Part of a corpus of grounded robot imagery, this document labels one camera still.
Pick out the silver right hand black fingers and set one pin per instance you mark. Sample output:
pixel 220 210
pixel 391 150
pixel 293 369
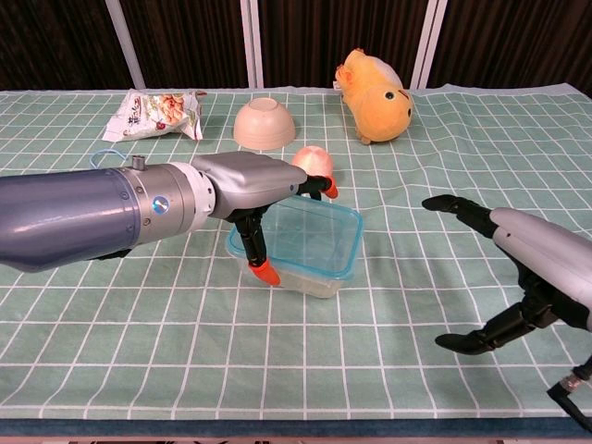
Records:
pixel 546 259

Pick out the silver left hand orange fingertips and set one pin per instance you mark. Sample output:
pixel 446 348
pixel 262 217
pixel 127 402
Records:
pixel 254 182

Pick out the teal container lid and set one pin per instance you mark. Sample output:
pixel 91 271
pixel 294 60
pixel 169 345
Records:
pixel 314 240

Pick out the clear plastic food container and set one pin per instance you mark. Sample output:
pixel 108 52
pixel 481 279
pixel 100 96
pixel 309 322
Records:
pixel 314 287

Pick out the blue silver left robot arm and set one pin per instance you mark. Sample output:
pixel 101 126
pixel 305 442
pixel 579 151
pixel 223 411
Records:
pixel 69 213

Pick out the beige upturned bowl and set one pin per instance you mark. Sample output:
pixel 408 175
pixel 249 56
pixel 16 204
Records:
pixel 263 122

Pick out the pink peach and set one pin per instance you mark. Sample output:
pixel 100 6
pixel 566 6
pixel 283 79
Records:
pixel 316 159

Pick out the white printed snack bag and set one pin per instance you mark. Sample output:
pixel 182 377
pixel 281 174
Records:
pixel 152 115

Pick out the yellow plush animal toy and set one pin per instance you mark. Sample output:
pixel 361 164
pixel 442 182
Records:
pixel 379 111

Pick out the green white checked tablecloth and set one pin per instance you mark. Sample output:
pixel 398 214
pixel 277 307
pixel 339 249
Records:
pixel 324 361

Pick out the dark blue under cloth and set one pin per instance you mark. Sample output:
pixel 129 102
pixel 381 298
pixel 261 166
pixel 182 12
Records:
pixel 296 427

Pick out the white frame post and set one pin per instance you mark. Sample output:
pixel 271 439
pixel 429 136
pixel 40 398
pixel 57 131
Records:
pixel 427 41
pixel 126 41
pixel 253 41

